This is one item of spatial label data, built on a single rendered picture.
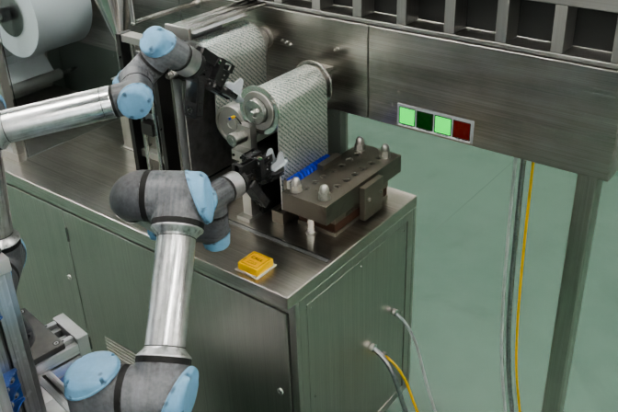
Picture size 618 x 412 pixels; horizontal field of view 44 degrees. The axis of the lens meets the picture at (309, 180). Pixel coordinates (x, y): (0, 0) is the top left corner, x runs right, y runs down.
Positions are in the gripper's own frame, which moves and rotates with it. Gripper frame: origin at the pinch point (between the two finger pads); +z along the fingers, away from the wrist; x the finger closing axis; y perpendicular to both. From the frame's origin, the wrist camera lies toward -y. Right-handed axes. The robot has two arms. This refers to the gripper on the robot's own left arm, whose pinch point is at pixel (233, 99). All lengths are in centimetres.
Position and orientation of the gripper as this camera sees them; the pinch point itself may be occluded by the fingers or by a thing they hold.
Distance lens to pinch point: 208.5
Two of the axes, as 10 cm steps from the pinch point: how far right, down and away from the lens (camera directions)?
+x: -7.8, -2.9, 5.5
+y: 3.8, -9.2, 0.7
